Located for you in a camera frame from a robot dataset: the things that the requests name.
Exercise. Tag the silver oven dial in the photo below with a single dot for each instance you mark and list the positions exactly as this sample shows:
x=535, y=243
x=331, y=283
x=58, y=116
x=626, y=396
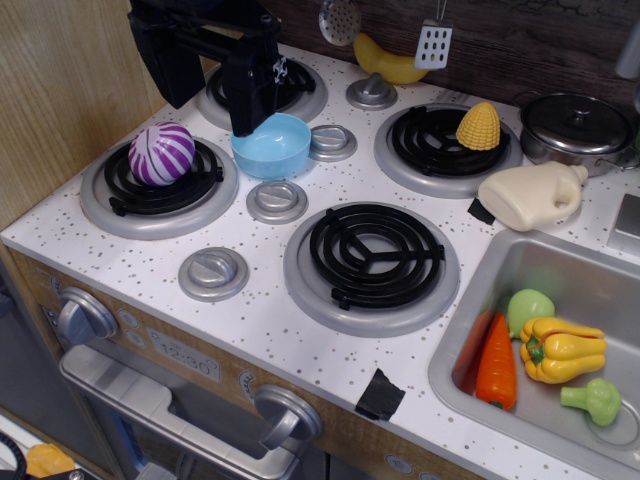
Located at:
x=286, y=415
x=84, y=318

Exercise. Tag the purple white striped ball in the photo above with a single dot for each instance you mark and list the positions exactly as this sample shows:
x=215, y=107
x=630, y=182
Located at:
x=161, y=154

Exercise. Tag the black tape front edge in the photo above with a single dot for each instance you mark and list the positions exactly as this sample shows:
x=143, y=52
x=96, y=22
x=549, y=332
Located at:
x=380, y=399

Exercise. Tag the light green toy pear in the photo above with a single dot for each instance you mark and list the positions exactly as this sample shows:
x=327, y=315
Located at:
x=525, y=305

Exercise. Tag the steel sink basin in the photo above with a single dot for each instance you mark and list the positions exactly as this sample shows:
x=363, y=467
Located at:
x=587, y=288

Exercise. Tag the hanging perforated steel skimmer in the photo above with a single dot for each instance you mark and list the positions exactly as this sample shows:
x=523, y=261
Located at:
x=339, y=21

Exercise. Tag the silver oven door handle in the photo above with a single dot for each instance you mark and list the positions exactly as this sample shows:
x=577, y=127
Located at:
x=155, y=441

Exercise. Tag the front left black burner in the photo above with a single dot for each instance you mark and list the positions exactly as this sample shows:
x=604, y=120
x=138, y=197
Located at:
x=117, y=202

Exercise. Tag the green toy broccoli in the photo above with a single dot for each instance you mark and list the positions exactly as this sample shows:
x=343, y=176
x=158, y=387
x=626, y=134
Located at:
x=599, y=398

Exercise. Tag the back grey stovetop knob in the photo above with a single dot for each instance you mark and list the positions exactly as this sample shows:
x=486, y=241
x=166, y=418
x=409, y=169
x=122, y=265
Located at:
x=372, y=93

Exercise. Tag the front grey stovetop knob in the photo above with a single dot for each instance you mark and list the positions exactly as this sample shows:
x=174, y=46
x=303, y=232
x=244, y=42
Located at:
x=213, y=274

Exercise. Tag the right silver oven dial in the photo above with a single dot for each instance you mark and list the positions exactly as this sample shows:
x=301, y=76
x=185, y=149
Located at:
x=286, y=415

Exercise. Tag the front right black burner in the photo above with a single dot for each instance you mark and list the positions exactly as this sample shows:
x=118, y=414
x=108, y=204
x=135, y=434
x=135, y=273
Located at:
x=371, y=270

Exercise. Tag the cream toy jug bottle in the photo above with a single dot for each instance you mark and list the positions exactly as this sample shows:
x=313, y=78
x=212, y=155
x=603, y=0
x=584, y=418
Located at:
x=526, y=197

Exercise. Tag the grey knob beside bowl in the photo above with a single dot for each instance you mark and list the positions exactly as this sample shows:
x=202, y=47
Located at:
x=332, y=143

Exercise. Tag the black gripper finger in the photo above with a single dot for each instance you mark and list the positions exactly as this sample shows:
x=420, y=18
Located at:
x=251, y=83

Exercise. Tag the yellow toy bell pepper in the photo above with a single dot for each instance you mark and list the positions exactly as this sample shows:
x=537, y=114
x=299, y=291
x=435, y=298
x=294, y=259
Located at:
x=555, y=351

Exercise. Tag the orange toy carrot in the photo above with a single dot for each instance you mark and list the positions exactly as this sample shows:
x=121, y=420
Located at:
x=496, y=381

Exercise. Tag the yellow toy banana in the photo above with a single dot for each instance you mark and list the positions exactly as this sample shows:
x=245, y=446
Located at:
x=393, y=68

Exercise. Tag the black burner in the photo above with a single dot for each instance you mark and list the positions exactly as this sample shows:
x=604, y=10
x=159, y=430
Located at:
x=303, y=94
x=417, y=148
x=117, y=202
x=371, y=270

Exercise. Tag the orange object bottom left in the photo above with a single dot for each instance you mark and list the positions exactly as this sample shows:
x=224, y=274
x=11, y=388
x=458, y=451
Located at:
x=45, y=460

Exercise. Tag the left silver oven dial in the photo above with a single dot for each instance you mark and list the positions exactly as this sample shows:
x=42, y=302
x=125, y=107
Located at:
x=84, y=318

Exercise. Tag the hanging slotted steel spatula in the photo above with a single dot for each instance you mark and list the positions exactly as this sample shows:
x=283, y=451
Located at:
x=434, y=43

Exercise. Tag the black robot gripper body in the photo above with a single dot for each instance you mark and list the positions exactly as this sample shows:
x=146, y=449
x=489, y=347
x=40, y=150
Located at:
x=172, y=37

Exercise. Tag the light blue plastic bowl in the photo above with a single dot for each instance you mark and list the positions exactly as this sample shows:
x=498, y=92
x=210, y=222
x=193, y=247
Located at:
x=278, y=148

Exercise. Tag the back left black burner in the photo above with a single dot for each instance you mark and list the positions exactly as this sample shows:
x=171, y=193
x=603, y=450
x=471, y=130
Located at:
x=303, y=94

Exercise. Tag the black tape under jug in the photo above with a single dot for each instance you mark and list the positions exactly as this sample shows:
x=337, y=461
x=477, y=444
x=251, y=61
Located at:
x=479, y=212

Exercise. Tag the middle grey stovetop knob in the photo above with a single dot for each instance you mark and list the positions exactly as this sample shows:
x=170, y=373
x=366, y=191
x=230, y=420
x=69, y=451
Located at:
x=277, y=202

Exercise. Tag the grey stovetop knob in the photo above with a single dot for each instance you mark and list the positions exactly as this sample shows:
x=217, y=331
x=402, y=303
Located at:
x=277, y=202
x=213, y=274
x=372, y=93

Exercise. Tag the steel pot with lid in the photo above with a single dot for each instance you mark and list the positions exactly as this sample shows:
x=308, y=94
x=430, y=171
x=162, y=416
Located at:
x=575, y=129

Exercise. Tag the yellow toy corn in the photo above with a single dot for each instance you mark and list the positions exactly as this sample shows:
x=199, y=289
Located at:
x=480, y=129

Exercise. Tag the oven clock display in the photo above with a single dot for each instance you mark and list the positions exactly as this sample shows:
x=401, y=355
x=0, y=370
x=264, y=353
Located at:
x=186, y=355

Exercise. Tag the back right black burner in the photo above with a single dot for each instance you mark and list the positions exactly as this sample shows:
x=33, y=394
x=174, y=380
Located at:
x=417, y=148

